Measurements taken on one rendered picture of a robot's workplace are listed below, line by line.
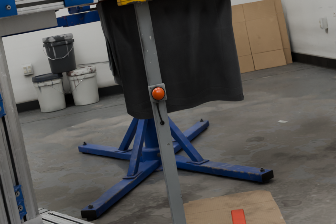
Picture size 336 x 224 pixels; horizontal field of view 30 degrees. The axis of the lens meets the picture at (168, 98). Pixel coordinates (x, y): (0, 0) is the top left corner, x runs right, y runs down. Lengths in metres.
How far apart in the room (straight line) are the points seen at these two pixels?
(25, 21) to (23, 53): 5.08
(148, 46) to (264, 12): 5.21
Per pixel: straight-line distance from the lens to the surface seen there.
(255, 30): 6.99
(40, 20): 1.76
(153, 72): 1.89
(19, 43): 6.82
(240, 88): 2.24
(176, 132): 3.41
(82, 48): 6.80
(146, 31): 1.88
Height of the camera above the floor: 0.92
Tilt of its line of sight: 9 degrees down
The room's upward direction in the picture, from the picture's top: 10 degrees counter-clockwise
